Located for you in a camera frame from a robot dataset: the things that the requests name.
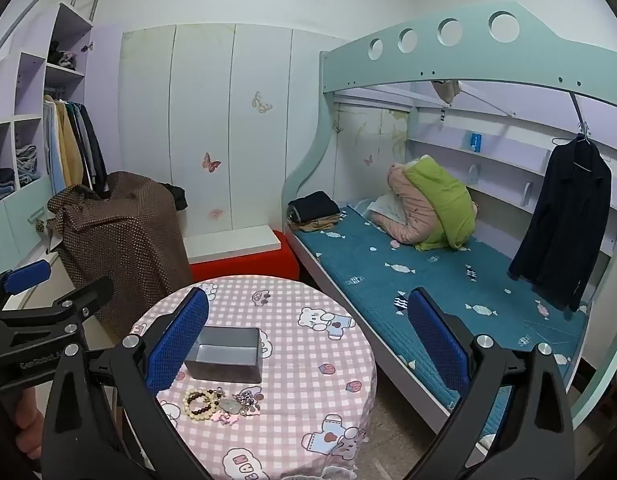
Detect purple open shelf cabinet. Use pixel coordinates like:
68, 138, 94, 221
0, 2, 124, 311

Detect pink checked tablecloth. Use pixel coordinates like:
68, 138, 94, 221
123, 276, 379, 480

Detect cream bead bracelet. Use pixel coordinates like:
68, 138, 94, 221
182, 387, 215, 418

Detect green leaf wall sticker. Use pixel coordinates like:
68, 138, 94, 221
388, 110, 409, 158

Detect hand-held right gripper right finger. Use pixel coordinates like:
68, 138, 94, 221
405, 287, 574, 480

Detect red stool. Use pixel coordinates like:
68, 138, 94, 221
188, 245, 300, 283

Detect brown dotted cloth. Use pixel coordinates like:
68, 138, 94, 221
47, 171, 192, 338

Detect white wardrobe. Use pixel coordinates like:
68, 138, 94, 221
119, 24, 349, 238

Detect teal printed bed sheet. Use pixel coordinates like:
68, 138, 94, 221
293, 202, 589, 453

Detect folded dark blue clothes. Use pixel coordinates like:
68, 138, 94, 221
0, 167, 16, 206

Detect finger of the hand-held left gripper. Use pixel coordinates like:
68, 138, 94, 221
0, 275, 115, 345
0, 259, 52, 311

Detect grey metal box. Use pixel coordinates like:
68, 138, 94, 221
184, 326, 264, 383

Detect beige hanging cloth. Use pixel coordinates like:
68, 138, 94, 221
431, 79, 463, 107

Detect pink charm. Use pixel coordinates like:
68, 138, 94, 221
213, 407, 262, 427

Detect green quilt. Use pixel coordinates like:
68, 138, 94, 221
404, 156, 480, 252

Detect folded tan clothes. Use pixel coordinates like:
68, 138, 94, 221
291, 215, 341, 233

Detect black garment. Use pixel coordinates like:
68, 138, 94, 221
161, 182, 189, 212

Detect dark bundle on shelf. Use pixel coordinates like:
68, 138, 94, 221
47, 41, 78, 72

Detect light green bunk bed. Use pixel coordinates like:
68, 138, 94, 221
281, 0, 617, 461

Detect folded blue jeans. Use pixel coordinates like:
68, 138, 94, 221
13, 145, 39, 187

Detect white pillow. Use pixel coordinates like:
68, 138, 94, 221
368, 192, 409, 226

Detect silver charm cluster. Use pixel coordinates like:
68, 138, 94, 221
231, 391, 265, 417

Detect pink padded jacket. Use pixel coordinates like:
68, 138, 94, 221
371, 160, 441, 247

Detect metal clothes hanger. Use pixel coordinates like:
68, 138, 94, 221
551, 120, 611, 166

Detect black coat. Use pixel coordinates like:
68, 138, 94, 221
508, 137, 614, 313

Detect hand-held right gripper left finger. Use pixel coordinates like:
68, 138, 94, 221
41, 286, 212, 480

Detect dark red bead bracelet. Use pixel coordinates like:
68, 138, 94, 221
187, 392, 220, 420

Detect person's left hand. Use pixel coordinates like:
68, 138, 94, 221
11, 387, 45, 463

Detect row of hanging clothes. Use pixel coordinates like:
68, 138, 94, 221
42, 95, 109, 196

